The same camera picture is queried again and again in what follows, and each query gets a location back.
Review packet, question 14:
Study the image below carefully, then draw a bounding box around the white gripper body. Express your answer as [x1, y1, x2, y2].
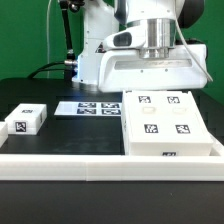
[98, 45, 207, 92]

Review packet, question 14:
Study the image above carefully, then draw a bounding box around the white cabinet door panel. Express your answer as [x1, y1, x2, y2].
[122, 91, 171, 144]
[158, 91, 212, 145]

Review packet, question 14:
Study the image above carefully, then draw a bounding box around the white cabinet body box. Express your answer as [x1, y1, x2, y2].
[121, 91, 213, 156]

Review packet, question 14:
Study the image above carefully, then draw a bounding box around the small white box part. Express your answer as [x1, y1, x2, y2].
[5, 103, 47, 135]

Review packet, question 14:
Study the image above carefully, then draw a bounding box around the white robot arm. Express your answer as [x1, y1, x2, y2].
[72, 0, 212, 92]

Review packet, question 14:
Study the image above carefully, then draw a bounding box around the white marker base sheet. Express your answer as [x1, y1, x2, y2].
[54, 101, 121, 117]

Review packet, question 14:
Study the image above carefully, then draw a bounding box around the white block at left edge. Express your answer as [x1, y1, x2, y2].
[0, 122, 8, 148]

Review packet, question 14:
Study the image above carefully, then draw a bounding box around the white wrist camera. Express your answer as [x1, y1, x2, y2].
[103, 31, 145, 50]

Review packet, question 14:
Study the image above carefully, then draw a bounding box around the black cable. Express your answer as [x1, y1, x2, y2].
[27, 61, 68, 80]

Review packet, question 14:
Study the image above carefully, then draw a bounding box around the grey thin cable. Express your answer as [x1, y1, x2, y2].
[45, 0, 54, 80]

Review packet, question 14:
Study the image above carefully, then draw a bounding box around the white L-shaped frame fence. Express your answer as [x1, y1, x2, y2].
[0, 140, 224, 181]

